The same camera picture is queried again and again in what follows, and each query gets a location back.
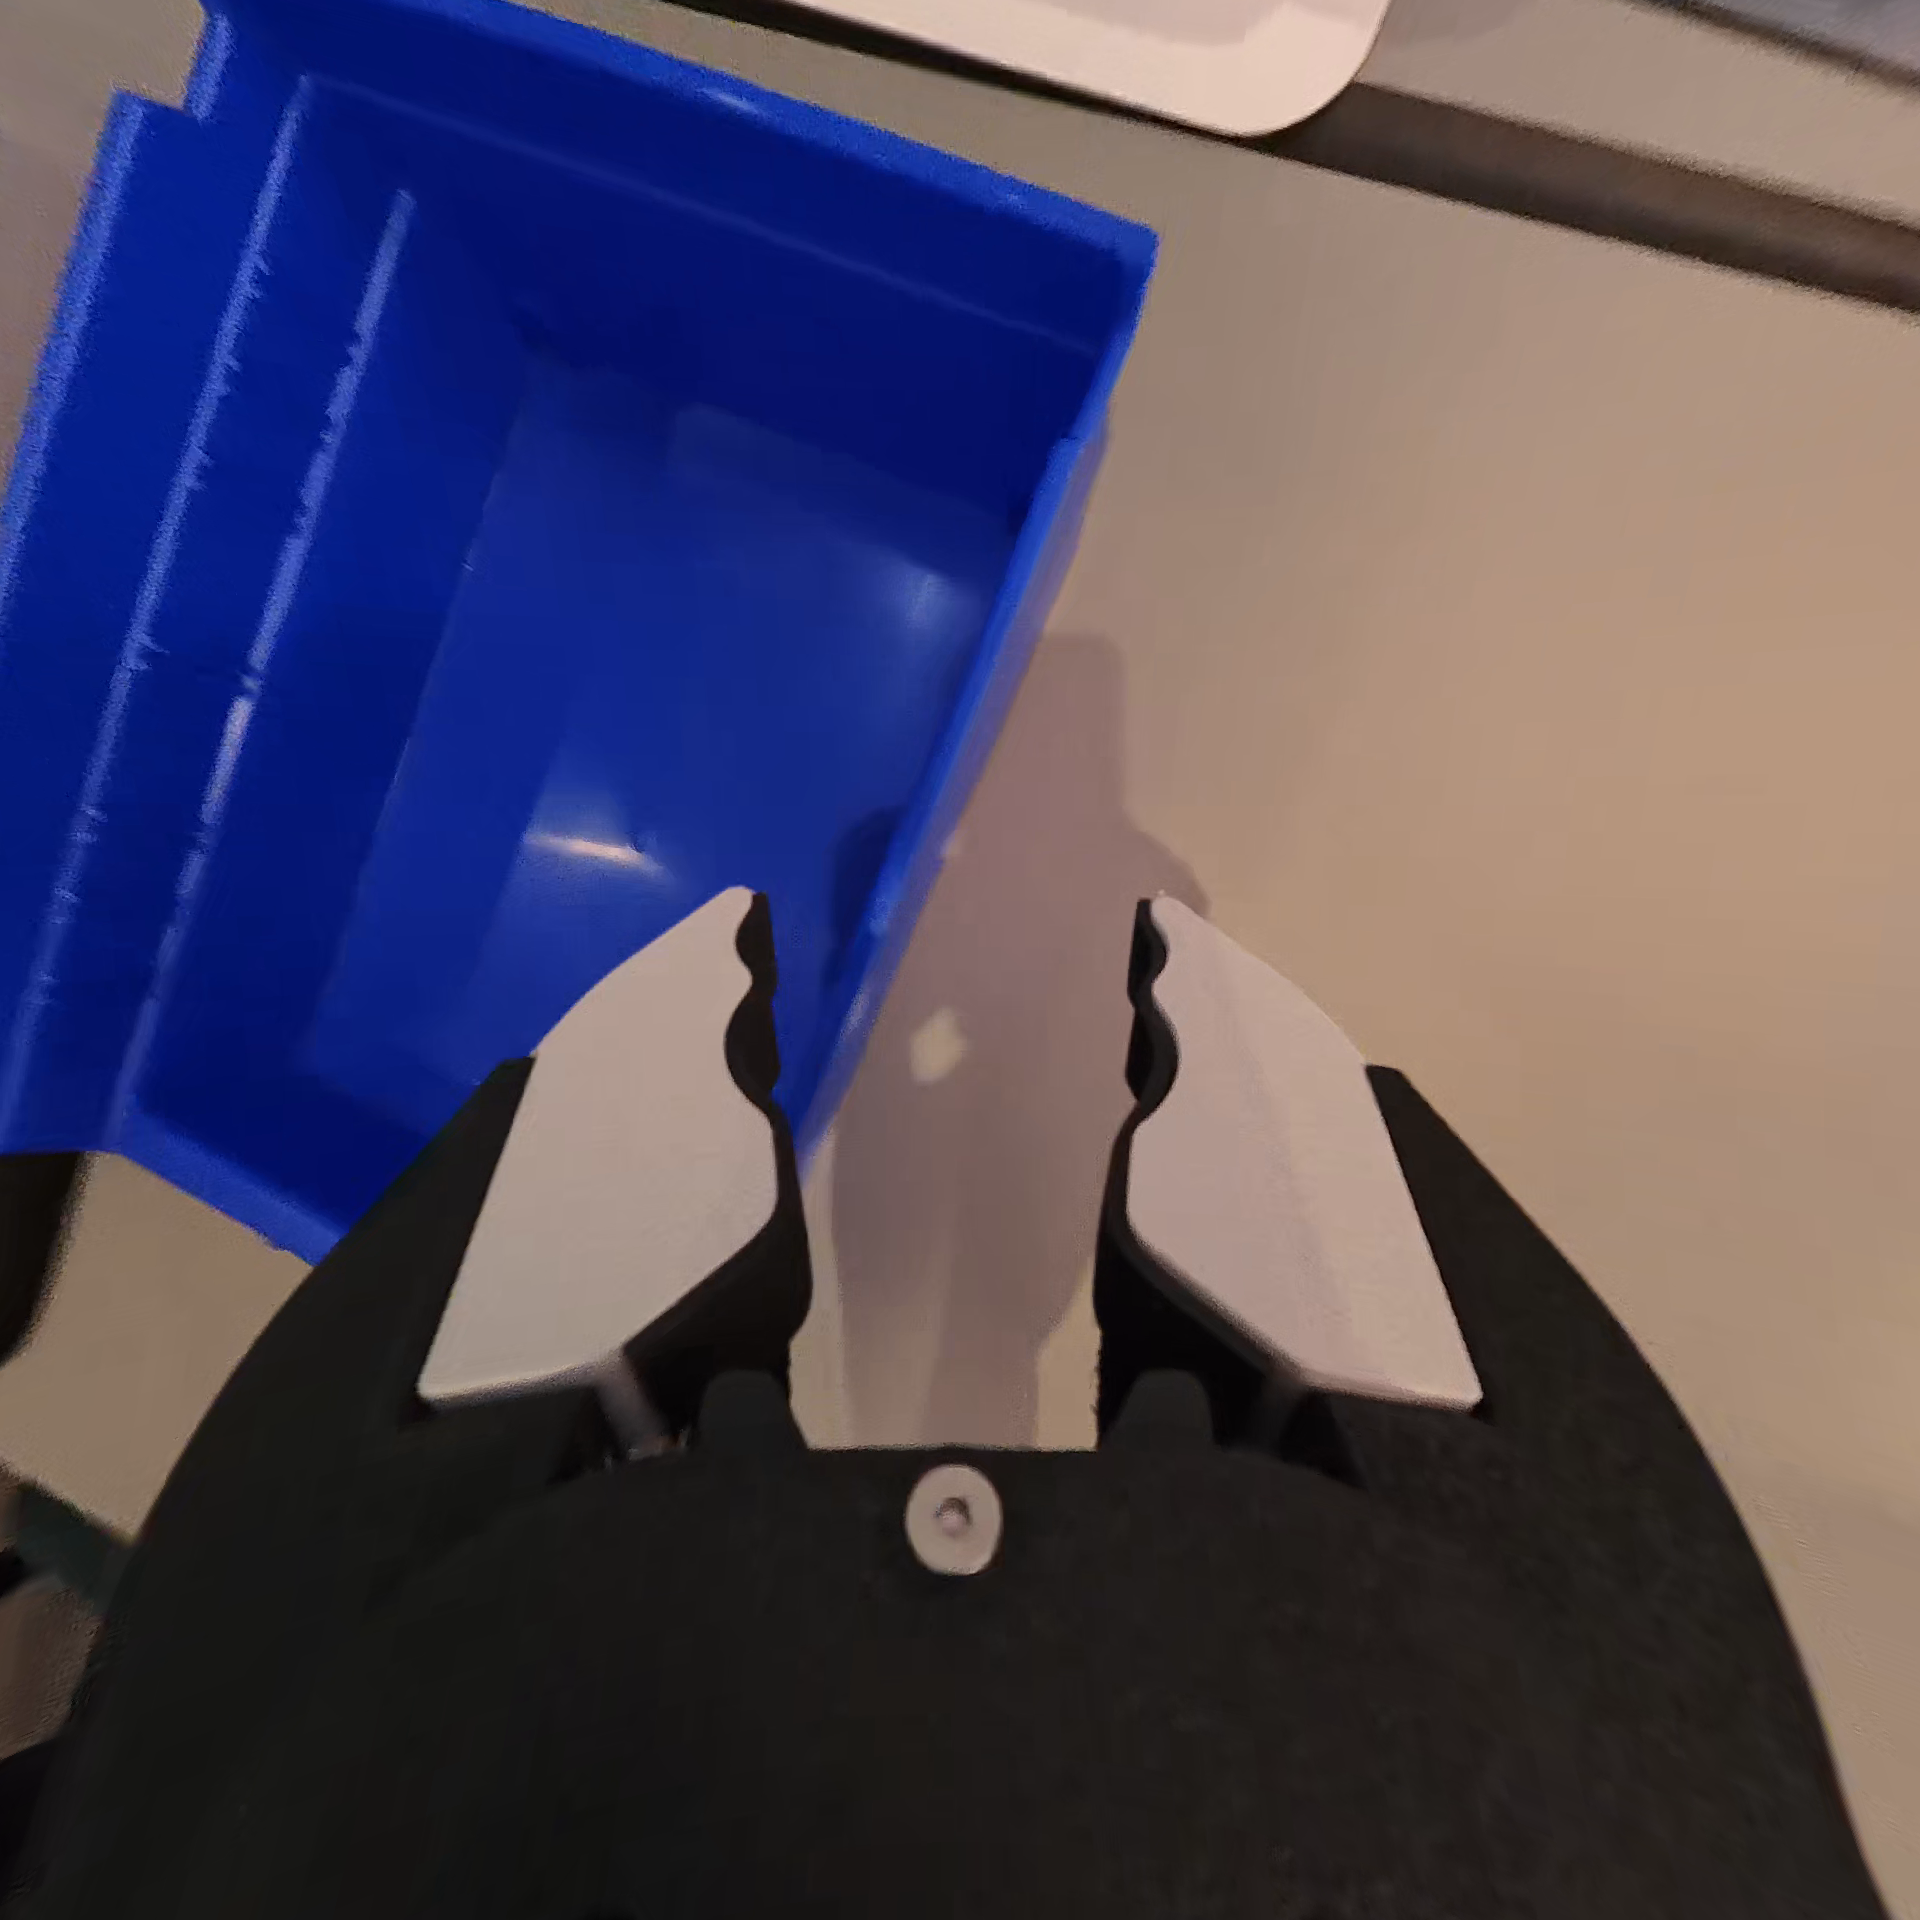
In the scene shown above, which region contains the white stand base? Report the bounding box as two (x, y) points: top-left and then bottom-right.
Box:
(780, 0), (1396, 140)

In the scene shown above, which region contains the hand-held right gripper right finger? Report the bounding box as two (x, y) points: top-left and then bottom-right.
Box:
(1093, 895), (1486, 1455)

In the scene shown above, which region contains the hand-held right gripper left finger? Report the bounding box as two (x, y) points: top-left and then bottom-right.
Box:
(414, 885), (813, 1455)

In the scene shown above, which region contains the blue plastic bin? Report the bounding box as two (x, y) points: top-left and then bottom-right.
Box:
(0, 0), (1160, 1270)

